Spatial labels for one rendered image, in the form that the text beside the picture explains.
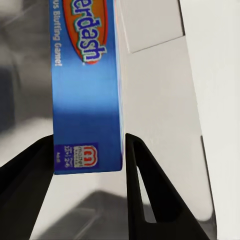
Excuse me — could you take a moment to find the board game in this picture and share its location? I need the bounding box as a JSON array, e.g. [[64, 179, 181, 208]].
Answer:
[[49, 0, 125, 175]]

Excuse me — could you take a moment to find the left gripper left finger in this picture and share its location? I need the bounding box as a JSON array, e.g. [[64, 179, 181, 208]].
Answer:
[[0, 134, 54, 240]]

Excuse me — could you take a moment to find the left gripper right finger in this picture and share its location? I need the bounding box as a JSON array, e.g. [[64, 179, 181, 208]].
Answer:
[[125, 133, 210, 240]]

